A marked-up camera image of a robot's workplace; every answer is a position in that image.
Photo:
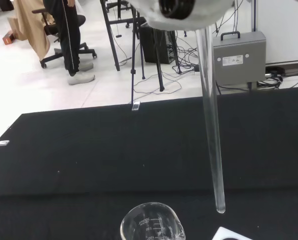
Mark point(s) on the black computer tower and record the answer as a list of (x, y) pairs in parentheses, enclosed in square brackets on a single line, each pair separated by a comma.
[(151, 47)]

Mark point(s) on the person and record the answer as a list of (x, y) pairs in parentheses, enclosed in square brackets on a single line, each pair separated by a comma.
[(69, 37)]

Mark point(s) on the clear tape piece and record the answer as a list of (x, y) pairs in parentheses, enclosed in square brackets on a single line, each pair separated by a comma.
[(136, 106), (0, 143)]

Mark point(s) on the white test tube rack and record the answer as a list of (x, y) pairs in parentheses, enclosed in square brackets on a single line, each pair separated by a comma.
[(225, 233)]

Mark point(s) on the black desk frame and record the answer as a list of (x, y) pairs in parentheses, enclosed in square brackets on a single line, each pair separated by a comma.
[(112, 37)]

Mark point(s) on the black tripod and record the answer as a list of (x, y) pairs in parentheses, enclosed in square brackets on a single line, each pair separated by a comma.
[(134, 50)]

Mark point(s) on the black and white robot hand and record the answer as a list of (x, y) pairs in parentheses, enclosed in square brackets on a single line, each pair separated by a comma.
[(179, 23)]

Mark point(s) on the clear glass beaker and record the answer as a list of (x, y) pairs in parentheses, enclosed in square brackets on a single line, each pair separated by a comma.
[(151, 225)]

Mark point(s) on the black office chair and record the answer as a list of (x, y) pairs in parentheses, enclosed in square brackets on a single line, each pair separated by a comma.
[(81, 50)]

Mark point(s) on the black cloth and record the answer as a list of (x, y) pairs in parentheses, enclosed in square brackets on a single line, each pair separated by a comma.
[(101, 155)]

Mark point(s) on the tan hanging fabric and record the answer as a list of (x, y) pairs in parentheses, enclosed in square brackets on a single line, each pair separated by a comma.
[(30, 27)]

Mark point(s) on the orange cardboard box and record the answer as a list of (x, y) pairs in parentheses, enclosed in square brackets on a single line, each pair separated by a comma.
[(8, 39)]

